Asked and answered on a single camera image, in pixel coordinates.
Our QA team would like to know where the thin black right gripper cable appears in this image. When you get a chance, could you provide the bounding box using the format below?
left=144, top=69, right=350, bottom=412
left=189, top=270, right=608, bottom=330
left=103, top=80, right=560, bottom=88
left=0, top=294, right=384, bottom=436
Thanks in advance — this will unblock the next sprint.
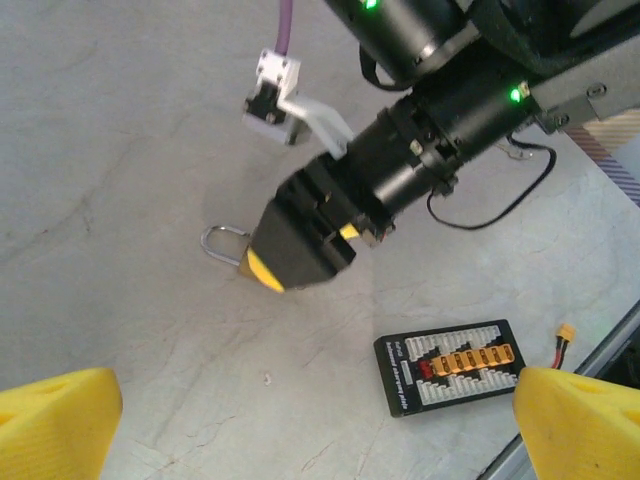
left=427, top=144, right=559, bottom=232

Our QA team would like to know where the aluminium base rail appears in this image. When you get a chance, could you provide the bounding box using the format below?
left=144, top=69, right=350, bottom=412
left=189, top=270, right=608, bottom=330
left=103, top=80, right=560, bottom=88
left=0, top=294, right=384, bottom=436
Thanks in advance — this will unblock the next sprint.
left=479, top=299, right=640, bottom=480

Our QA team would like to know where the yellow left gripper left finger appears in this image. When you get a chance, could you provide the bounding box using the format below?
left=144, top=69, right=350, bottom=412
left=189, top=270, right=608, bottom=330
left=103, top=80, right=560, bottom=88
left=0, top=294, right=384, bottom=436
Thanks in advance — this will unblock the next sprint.
left=0, top=367, right=124, bottom=480

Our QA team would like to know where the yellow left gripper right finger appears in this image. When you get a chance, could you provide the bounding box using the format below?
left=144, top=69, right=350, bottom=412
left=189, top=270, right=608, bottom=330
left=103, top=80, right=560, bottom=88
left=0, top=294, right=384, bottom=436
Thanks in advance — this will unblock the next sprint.
left=512, top=366, right=640, bottom=480

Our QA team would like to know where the black balance charging board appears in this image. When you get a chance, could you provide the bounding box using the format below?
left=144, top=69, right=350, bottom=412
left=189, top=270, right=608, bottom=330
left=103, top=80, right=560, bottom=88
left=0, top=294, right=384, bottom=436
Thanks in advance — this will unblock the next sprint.
left=373, top=318, right=526, bottom=419

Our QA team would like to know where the brass padlock silver shackle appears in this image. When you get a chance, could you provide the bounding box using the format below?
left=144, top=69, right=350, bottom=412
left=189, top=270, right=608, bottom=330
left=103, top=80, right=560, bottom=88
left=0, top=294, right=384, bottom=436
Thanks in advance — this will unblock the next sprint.
left=199, top=224, right=254, bottom=276

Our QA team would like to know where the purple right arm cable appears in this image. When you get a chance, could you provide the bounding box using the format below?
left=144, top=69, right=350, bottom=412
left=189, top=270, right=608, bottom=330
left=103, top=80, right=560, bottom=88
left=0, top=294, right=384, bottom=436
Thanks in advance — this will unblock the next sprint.
left=274, top=0, right=297, bottom=55

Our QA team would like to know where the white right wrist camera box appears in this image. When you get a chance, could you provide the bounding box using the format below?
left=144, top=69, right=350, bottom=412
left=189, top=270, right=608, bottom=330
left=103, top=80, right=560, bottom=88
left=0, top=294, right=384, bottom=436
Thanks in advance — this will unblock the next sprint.
left=242, top=47, right=356, bottom=159

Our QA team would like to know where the red black lead yellow plug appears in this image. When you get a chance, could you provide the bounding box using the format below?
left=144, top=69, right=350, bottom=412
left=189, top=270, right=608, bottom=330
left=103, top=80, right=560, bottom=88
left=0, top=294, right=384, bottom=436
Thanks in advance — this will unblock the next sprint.
left=549, top=323, right=577, bottom=371

